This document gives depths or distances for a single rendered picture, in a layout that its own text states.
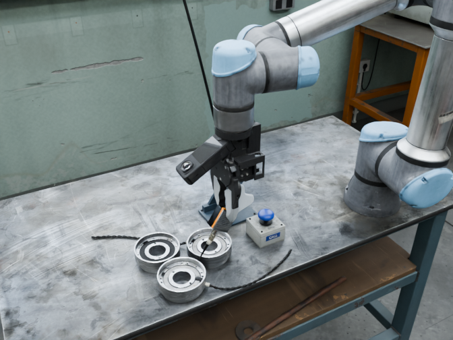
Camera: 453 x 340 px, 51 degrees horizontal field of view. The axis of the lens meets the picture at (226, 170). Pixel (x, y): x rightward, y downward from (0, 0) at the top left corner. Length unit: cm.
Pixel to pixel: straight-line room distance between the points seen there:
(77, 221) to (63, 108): 137
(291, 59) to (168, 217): 59
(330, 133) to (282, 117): 155
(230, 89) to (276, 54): 10
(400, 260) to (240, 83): 94
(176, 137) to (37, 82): 85
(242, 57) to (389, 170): 52
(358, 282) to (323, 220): 29
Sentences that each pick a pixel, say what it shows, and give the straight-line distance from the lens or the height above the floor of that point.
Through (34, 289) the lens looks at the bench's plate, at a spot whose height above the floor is 80.
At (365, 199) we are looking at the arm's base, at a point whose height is 85.
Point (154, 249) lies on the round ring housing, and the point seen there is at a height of 82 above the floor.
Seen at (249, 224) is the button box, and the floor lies 84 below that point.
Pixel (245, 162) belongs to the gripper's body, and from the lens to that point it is 90.
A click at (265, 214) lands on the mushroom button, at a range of 115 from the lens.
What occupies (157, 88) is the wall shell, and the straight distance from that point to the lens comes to 271.
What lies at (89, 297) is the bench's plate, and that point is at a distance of 109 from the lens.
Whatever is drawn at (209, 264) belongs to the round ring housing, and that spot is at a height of 82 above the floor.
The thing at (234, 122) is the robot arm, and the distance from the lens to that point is 85.
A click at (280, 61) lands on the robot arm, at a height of 129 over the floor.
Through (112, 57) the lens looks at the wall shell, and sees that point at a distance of 258.
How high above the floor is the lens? 157
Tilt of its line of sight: 32 degrees down
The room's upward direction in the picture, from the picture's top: straight up
